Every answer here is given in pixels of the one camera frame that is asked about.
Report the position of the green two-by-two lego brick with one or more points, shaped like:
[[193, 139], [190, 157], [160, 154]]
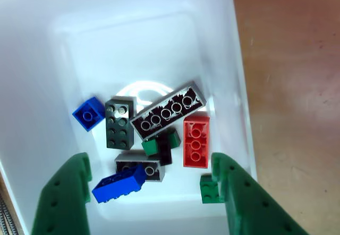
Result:
[[208, 192], [150, 146]]

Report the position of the blue two-by-four lego brick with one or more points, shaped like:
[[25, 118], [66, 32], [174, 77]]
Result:
[[117, 190]]

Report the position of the red two-by-four lego brick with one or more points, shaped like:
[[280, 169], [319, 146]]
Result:
[[196, 145]]

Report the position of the dark green two-by-four lego brick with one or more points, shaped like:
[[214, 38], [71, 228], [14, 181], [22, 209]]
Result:
[[119, 134]]

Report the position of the black lego brick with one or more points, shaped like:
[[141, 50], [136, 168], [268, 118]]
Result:
[[165, 152]]

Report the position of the blue two-by-two lego brick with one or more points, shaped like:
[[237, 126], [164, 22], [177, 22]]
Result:
[[93, 107]]

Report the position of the long dark grey lego brick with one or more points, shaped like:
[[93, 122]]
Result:
[[170, 113]]

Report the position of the white plastic bin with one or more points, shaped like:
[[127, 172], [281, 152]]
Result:
[[119, 46]]

